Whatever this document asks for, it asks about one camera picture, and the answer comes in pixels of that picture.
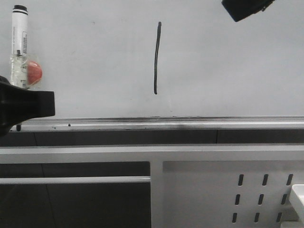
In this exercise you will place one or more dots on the white plastic tray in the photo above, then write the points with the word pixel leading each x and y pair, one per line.
pixel 296 199

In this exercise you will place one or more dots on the red magnet taped to marker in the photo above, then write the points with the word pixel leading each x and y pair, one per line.
pixel 34 71

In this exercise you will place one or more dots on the white metal rack frame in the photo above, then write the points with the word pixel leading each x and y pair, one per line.
pixel 220 186

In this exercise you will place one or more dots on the white whiteboard marker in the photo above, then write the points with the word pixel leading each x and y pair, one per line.
pixel 18 58

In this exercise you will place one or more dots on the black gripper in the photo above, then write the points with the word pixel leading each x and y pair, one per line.
pixel 18 105

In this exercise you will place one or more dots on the white whiteboard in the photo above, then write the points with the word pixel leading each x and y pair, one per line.
pixel 163 63

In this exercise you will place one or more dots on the black object at top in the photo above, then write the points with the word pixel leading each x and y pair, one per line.
pixel 241 9

